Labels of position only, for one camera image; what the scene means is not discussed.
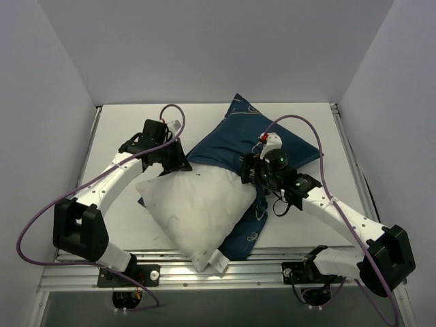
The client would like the blue pillowcase with gold script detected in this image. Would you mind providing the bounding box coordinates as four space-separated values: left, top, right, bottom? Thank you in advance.
137 92 325 262

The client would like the white pillow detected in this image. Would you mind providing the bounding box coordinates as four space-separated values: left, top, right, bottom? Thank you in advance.
136 163 256 273

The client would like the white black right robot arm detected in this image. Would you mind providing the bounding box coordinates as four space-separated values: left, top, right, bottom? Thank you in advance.
241 149 416 298

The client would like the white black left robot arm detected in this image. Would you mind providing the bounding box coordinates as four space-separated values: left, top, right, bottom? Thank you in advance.
52 119 192 285

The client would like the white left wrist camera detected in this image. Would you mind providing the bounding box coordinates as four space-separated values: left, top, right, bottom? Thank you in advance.
161 119 182 136

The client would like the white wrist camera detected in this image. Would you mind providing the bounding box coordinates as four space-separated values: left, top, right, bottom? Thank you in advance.
259 132 283 159
161 119 182 136

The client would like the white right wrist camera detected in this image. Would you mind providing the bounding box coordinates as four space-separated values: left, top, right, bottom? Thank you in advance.
259 132 283 159

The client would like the aluminium left side rail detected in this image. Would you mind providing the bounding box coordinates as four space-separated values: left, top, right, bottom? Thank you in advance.
74 106 103 189

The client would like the aluminium rail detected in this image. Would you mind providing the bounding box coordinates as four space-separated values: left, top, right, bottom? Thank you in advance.
74 106 103 189
329 104 381 223

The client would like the aluminium right side rail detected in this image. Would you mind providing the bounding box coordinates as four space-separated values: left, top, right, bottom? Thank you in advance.
329 104 381 223

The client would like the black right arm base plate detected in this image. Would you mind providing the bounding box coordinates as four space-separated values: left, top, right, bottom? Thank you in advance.
281 261 343 285

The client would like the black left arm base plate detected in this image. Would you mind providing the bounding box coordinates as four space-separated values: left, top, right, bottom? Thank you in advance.
97 264 161 288

